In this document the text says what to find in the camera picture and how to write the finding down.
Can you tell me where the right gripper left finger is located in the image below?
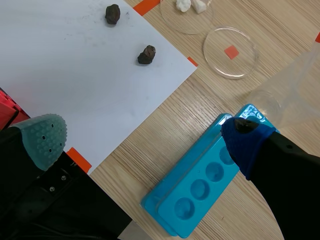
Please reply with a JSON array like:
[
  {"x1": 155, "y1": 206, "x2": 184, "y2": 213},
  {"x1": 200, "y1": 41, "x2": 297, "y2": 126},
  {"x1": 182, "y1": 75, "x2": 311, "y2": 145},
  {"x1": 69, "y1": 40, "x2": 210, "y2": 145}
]
[{"x1": 0, "y1": 113, "x2": 133, "y2": 240}]

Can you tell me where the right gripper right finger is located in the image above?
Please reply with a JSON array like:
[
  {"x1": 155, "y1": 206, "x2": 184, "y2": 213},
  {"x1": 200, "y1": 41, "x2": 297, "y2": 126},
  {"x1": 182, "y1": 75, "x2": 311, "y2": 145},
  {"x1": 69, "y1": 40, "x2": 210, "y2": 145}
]
[{"x1": 220, "y1": 117, "x2": 320, "y2": 240}]

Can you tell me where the clear glass dish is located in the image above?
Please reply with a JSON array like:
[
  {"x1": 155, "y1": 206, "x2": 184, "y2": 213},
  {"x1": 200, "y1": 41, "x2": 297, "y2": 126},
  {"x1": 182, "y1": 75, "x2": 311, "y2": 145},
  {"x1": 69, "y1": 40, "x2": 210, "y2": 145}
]
[
  {"x1": 159, "y1": 0, "x2": 215, "y2": 35},
  {"x1": 203, "y1": 26, "x2": 259, "y2": 80}
]

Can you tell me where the turquoise rack with round holes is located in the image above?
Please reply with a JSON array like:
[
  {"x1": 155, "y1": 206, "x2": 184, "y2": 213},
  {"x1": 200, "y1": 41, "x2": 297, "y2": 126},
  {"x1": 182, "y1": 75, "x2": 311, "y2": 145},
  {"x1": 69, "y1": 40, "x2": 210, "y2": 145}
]
[{"x1": 140, "y1": 103, "x2": 280, "y2": 239}]

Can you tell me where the white sheet of paper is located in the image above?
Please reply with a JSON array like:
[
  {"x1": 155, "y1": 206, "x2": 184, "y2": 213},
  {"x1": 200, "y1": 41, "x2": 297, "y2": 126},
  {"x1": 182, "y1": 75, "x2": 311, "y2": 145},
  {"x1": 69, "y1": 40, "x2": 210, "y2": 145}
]
[{"x1": 0, "y1": 0, "x2": 199, "y2": 175}]

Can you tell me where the small dark stone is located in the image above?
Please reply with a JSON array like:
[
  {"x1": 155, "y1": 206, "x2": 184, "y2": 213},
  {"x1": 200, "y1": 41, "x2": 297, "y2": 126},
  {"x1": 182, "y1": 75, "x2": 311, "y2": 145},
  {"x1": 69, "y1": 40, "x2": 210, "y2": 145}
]
[
  {"x1": 104, "y1": 3, "x2": 121, "y2": 25},
  {"x1": 137, "y1": 44, "x2": 157, "y2": 65}
]

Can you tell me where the white lump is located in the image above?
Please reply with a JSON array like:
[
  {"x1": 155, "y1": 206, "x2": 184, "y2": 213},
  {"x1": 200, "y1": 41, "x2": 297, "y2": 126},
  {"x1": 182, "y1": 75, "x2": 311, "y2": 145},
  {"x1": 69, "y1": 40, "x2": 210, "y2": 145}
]
[
  {"x1": 175, "y1": 0, "x2": 192, "y2": 13},
  {"x1": 191, "y1": 0, "x2": 208, "y2": 15}
]

